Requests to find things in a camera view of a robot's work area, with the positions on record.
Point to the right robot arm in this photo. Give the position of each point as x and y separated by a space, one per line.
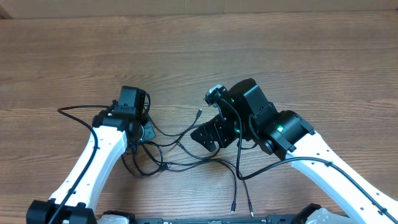
246 114

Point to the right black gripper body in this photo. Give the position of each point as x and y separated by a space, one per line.
228 132

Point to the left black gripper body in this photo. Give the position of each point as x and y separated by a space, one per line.
148 132

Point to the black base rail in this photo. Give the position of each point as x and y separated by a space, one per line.
320 216

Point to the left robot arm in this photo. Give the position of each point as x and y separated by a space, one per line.
122 125

